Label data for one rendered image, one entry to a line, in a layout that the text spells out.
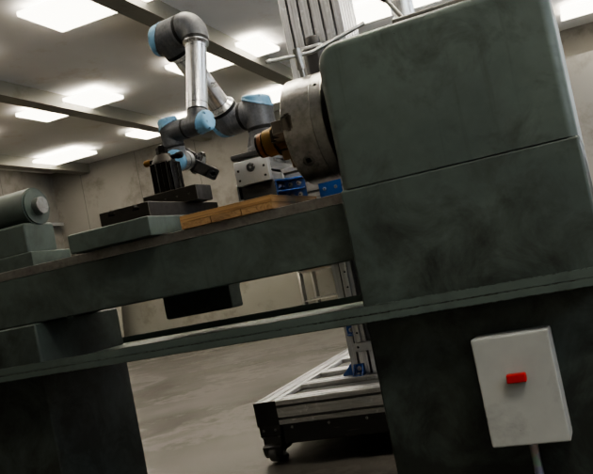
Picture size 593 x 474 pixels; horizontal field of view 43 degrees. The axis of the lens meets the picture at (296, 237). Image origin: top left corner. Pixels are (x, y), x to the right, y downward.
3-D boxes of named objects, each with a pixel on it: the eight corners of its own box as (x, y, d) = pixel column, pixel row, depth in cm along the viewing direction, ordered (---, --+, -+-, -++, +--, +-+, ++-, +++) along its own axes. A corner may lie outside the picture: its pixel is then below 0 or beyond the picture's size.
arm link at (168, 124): (188, 112, 270) (197, 142, 271) (165, 120, 276) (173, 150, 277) (174, 113, 263) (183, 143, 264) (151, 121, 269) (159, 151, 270)
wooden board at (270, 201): (318, 208, 244) (316, 196, 244) (272, 208, 211) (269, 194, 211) (237, 227, 255) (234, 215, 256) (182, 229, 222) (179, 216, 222)
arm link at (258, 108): (265, 121, 290) (259, 87, 290) (238, 131, 297) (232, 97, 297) (282, 123, 300) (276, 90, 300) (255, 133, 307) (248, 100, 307)
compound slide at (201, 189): (213, 198, 253) (210, 183, 253) (198, 198, 244) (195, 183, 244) (162, 212, 261) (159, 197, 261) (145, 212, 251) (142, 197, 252)
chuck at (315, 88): (369, 167, 237) (343, 69, 233) (340, 182, 209) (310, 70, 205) (359, 170, 239) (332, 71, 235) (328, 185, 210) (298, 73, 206)
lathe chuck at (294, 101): (358, 170, 239) (332, 71, 235) (328, 185, 210) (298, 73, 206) (331, 177, 242) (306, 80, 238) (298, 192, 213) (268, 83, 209)
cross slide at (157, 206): (219, 214, 263) (216, 201, 264) (150, 215, 224) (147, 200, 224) (175, 225, 270) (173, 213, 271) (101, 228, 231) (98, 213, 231)
